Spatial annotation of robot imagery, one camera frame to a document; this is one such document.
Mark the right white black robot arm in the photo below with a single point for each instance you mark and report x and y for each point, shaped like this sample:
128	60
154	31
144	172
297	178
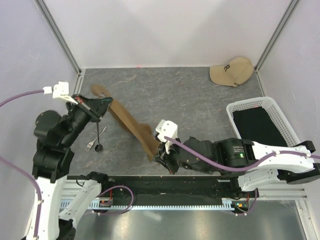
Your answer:
247	164

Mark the front aluminium rail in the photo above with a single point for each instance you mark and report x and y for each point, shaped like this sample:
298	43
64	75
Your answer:
274	191

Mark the aluminium frame post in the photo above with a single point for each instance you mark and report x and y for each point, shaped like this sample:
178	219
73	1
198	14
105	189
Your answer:
289	11
44	9

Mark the silver fork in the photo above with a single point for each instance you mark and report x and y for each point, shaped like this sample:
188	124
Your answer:
91	143

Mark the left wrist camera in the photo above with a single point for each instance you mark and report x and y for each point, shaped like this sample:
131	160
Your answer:
60	91

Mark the white plastic basket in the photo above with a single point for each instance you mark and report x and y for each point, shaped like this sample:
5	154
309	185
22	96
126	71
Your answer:
275	113

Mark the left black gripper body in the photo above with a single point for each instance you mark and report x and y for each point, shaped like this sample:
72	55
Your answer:
85	110

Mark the right aluminium frame post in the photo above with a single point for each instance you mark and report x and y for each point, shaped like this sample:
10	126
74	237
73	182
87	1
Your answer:
289	11

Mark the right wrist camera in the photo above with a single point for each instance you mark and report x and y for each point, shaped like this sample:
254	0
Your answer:
166	128

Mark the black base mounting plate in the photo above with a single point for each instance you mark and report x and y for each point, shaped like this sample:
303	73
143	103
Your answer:
210	186

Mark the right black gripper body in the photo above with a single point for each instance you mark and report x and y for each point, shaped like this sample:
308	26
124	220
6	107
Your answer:
172	161

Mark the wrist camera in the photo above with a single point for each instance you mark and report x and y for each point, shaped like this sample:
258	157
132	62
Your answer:
60	91
166	128

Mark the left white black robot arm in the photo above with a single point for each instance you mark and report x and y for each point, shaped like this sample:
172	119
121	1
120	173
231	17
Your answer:
51	165

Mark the beige baseball cap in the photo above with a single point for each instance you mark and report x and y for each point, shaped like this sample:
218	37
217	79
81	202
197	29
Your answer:
232	74

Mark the black cloth in basket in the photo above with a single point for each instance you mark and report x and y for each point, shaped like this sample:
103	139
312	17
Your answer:
256	125

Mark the light blue cable duct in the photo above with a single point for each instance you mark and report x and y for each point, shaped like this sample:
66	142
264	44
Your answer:
226	205

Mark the black spoon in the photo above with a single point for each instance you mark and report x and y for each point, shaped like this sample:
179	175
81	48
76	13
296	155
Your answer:
98	147

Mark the brown cloth napkin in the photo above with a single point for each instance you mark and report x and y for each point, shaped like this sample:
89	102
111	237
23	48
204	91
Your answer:
141	131

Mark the left aluminium frame post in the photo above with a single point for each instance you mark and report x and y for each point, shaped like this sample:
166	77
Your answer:
44	9

